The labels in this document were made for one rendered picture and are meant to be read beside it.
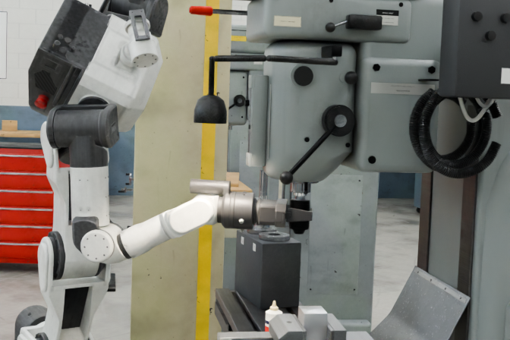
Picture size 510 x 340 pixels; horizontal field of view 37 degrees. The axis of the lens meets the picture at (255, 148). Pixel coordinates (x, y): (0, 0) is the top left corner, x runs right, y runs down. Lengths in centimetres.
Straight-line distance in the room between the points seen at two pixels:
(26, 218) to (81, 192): 449
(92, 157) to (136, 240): 22
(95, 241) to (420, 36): 88
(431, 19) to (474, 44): 27
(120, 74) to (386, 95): 67
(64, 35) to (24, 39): 885
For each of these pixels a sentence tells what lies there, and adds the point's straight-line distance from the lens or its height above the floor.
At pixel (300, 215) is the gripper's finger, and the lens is 179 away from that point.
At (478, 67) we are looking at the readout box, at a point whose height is 157.
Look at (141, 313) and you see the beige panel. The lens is 362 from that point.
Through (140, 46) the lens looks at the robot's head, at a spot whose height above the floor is 161.
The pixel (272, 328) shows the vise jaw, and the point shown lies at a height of 99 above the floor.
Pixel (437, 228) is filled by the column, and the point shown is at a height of 118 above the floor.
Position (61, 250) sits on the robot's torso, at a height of 104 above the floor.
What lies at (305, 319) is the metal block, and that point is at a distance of 169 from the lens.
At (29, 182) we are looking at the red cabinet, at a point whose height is 73.
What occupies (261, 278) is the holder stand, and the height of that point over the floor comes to 99.
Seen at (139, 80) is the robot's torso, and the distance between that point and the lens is 196.
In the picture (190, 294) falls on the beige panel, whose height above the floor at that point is 57.
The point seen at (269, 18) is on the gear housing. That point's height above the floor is 167.
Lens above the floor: 151
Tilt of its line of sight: 4 degrees down
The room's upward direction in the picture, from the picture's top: 2 degrees clockwise
